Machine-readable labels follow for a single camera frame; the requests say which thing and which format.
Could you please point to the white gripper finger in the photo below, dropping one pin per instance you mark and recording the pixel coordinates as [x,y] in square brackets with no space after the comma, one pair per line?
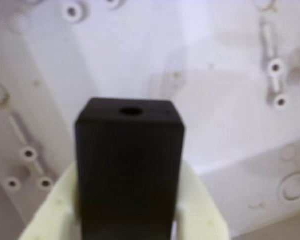
[57,210]
[200,215]

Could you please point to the black rectangular block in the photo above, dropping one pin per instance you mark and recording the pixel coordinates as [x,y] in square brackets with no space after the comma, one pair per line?
[130,175]

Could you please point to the pale plastic open box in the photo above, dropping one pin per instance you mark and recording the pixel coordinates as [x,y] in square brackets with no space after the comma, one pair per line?
[215,50]

